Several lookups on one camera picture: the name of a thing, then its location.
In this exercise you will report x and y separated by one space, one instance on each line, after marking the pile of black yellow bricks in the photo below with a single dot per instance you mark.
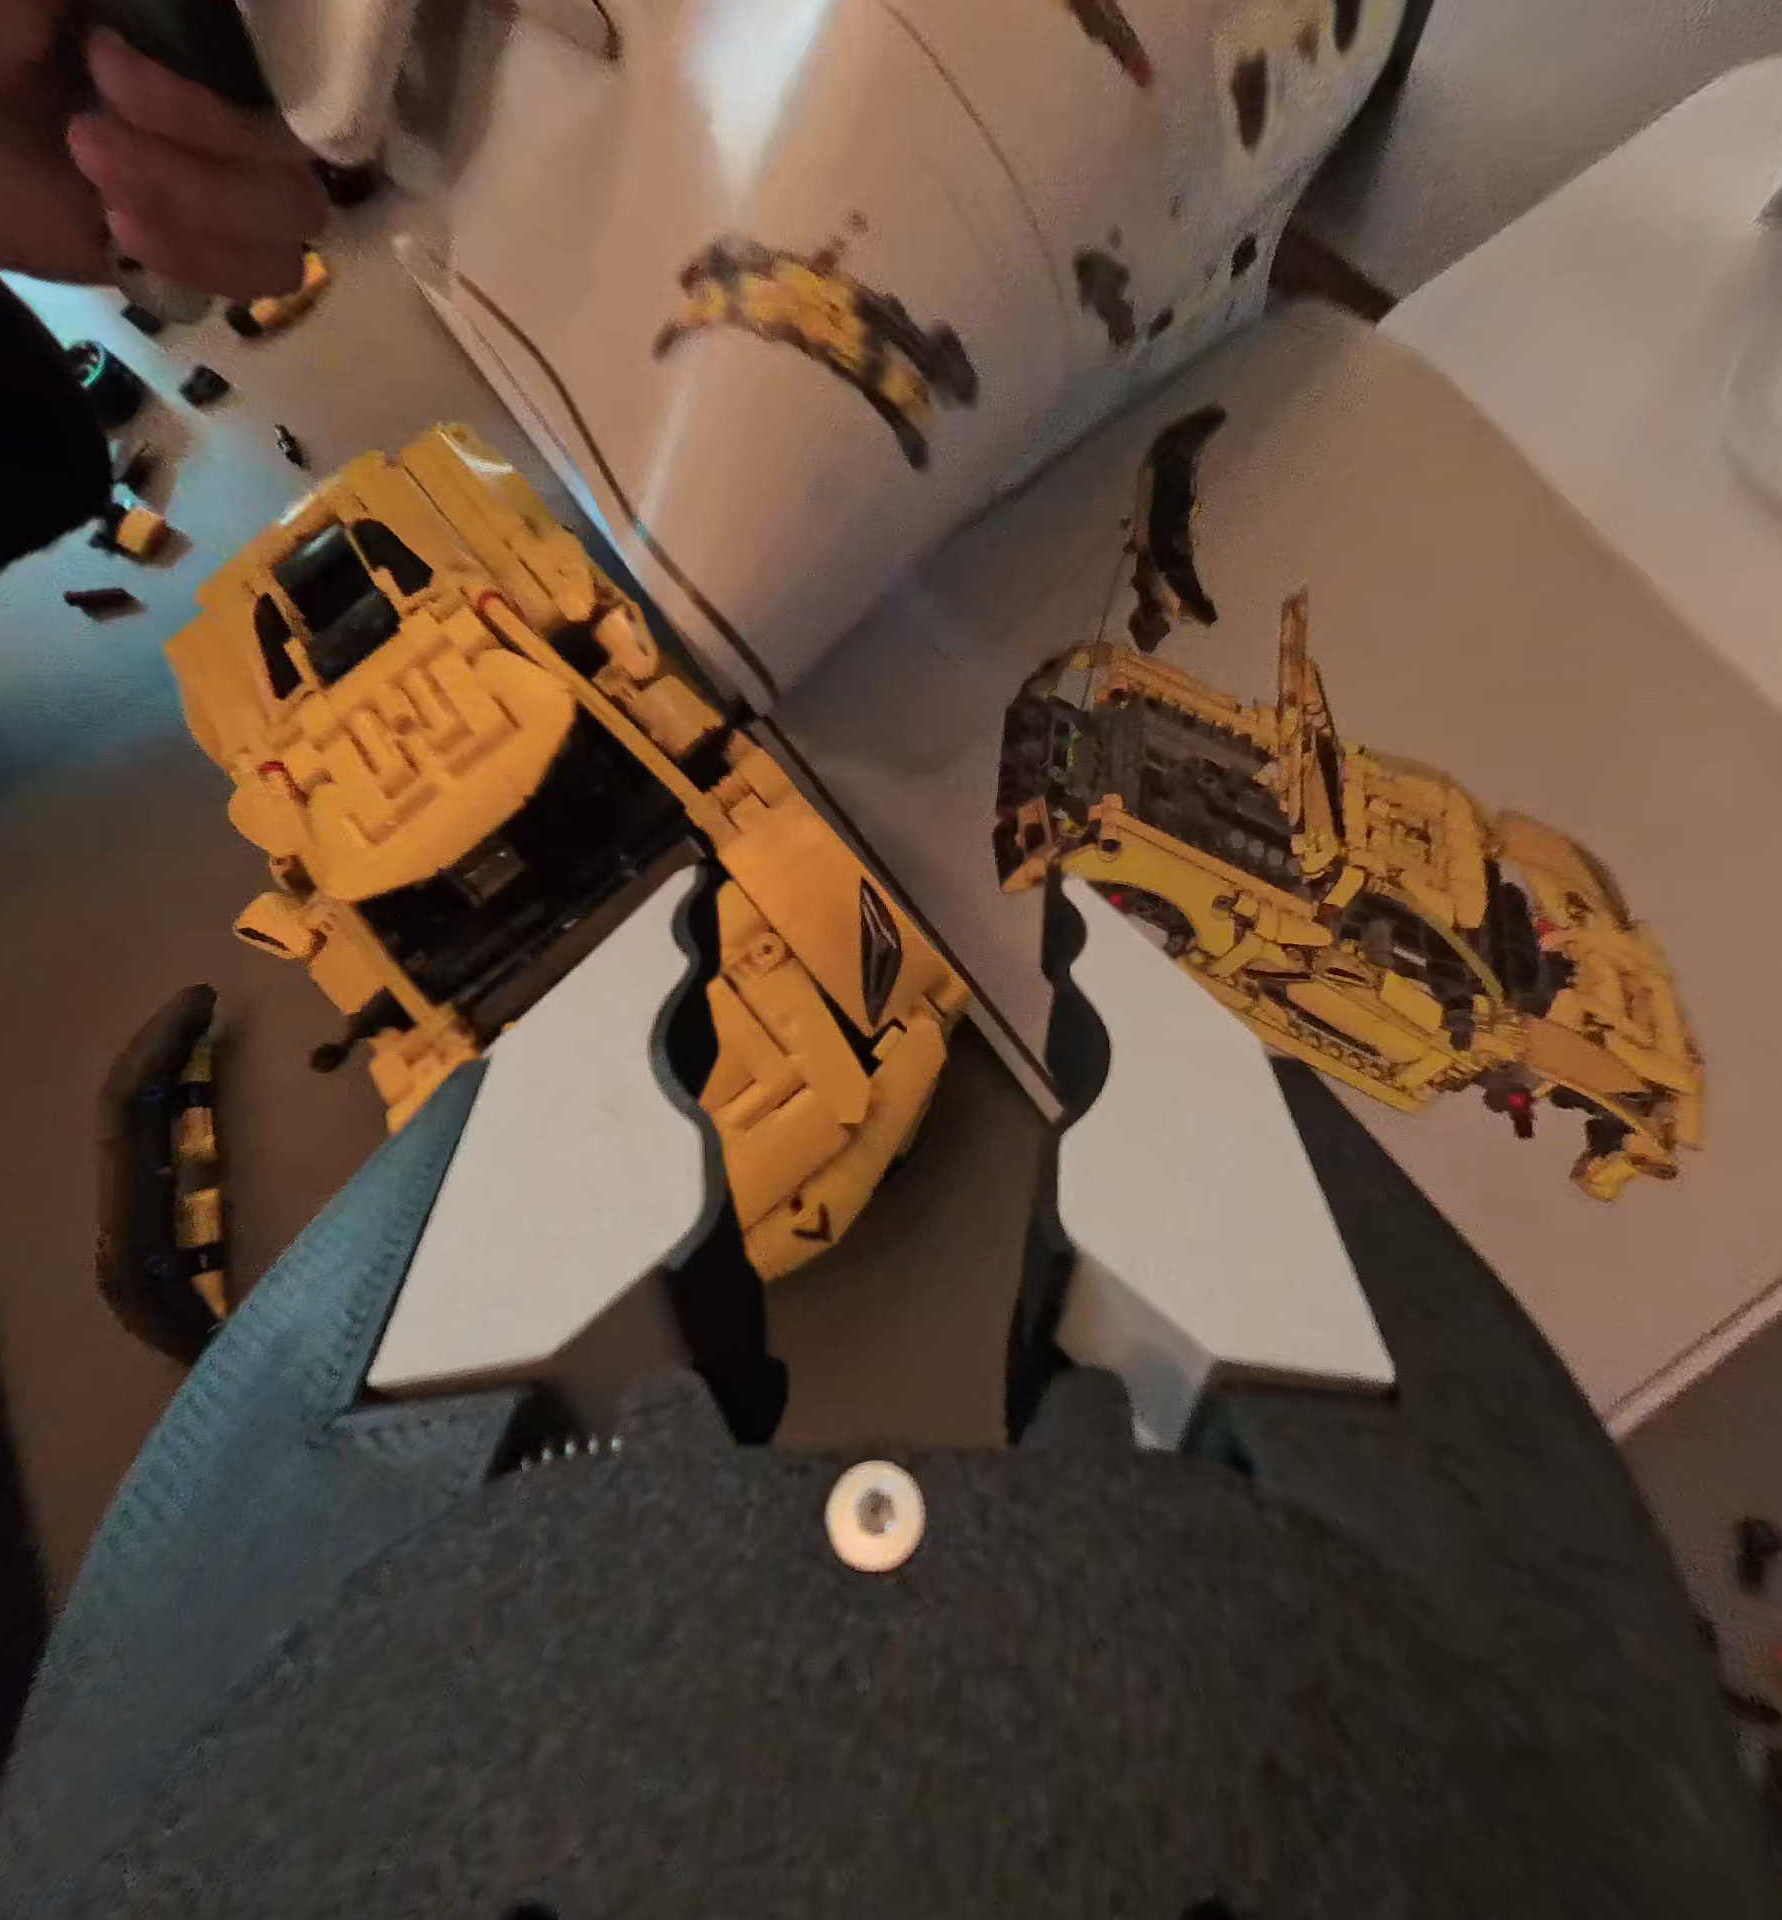
284 309

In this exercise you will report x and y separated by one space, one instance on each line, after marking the grey desk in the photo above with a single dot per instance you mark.
52 901

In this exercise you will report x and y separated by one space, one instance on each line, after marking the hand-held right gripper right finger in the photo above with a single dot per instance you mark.
1206 1201

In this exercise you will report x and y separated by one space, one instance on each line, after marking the building instruction booklet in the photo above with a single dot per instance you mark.
1432 600

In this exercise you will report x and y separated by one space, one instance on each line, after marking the person's left hand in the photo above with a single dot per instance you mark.
156 179

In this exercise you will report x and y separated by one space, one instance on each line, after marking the black toy tire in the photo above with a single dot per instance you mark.
102 383

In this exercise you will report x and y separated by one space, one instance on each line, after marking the person's left forearm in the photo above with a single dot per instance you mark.
7 451

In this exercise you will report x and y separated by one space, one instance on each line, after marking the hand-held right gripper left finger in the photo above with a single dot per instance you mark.
561 1186

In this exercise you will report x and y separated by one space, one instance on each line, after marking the yellow toy brick car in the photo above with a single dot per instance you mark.
410 750

